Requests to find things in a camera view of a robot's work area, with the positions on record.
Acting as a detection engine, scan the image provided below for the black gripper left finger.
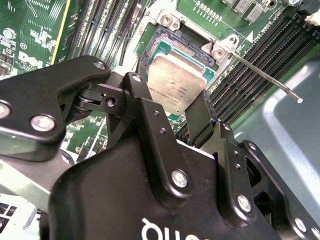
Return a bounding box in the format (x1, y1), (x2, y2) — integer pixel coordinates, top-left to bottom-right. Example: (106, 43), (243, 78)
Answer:
(0, 55), (193, 200)

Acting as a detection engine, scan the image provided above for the silver CPU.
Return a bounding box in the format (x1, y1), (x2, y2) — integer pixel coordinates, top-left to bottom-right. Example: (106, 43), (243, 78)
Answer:
(146, 41), (218, 117)

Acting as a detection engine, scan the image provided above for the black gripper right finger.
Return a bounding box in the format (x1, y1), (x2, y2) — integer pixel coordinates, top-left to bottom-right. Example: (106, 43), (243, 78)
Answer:
(186, 89), (320, 240)

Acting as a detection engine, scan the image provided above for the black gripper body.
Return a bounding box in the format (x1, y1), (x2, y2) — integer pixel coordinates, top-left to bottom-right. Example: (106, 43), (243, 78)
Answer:
(39, 138), (308, 240)

